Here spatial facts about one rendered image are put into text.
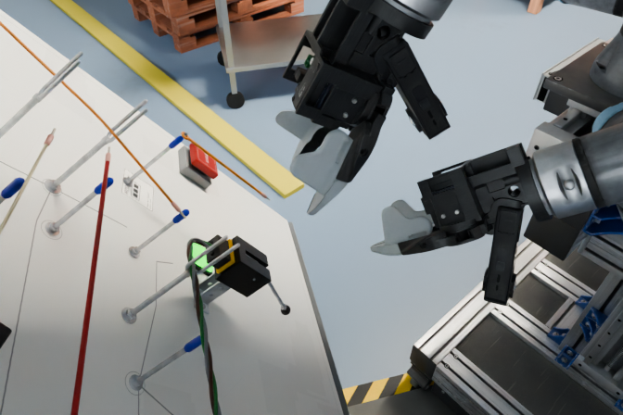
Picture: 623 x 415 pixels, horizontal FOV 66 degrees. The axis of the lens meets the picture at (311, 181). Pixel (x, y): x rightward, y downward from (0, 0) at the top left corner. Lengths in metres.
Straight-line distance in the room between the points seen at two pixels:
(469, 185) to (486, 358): 1.16
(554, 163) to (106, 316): 0.46
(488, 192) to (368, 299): 1.43
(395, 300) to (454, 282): 0.26
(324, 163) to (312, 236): 1.69
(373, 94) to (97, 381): 0.34
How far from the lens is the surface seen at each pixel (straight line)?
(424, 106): 0.47
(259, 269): 0.59
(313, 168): 0.45
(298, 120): 0.52
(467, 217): 0.55
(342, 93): 0.43
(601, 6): 0.98
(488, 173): 0.56
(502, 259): 0.57
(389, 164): 2.52
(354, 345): 1.85
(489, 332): 1.72
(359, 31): 0.42
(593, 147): 0.54
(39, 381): 0.45
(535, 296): 1.86
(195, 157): 0.77
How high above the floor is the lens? 1.62
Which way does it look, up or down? 43 degrees down
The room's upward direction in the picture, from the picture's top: straight up
